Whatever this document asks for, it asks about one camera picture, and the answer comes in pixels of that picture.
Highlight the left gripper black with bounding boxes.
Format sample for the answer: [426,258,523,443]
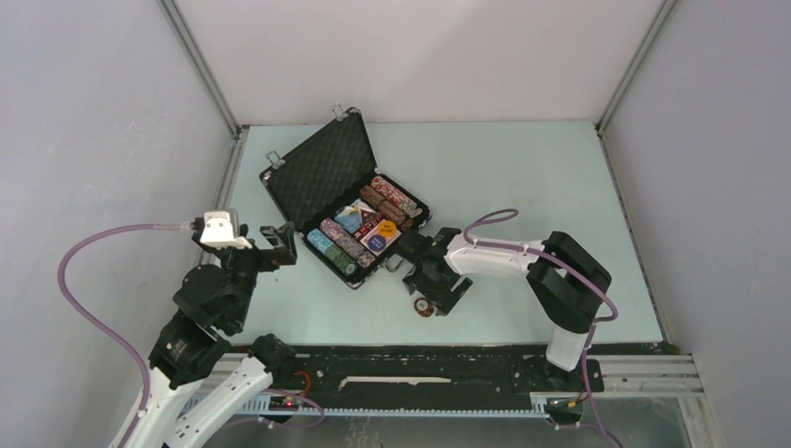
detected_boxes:
[196,220,298,328]

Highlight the blue small blind button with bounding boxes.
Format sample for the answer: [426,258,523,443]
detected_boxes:
[366,233,390,254]

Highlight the orange big blind button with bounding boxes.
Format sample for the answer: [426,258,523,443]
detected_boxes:
[377,220,399,239]

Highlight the all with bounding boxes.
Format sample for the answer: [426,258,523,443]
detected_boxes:
[357,209,380,225]

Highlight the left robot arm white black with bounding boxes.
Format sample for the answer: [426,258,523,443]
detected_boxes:
[111,212,297,447]

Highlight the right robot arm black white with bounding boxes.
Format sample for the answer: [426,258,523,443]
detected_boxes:
[395,228,612,390]

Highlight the light blue chip stack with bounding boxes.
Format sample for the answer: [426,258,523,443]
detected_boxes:
[307,229,335,255]

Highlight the green chip stack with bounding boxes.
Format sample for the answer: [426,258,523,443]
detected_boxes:
[324,245,357,276]

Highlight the red playing card deck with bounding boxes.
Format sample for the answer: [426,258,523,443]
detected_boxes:
[360,219,401,256]

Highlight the blue playing card deck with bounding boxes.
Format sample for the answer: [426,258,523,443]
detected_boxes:
[334,199,375,233]

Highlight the black aluminium poker case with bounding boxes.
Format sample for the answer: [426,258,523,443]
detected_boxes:
[259,107,432,289]

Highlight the purple blue chip stack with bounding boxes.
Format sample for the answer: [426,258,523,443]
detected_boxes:
[320,218,376,269]

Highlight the brown chip stack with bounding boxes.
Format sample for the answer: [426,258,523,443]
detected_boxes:
[359,186,414,231]

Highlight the red dice row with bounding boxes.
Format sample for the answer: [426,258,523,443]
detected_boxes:
[353,213,382,241]

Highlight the red white chip stack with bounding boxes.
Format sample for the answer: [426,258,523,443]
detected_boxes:
[370,175,423,217]

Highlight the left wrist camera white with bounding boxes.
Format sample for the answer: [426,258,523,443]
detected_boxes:
[193,208,253,249]

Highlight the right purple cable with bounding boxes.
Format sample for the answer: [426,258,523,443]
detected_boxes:
[462,208,622,448]

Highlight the purple cable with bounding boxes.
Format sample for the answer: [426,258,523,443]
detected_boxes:
[58,222,208,448]
[462,208,622,448]

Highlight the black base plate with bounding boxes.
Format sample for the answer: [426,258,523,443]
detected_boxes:
[237,345,604,410]

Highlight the white cable duct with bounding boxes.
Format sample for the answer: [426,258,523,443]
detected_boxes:
[233,394,548,418]

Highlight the right aluminium frame rail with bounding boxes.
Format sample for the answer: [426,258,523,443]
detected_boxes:
[593,355,704,398]

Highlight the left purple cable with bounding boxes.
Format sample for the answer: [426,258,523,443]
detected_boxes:
[58,222,208,448]

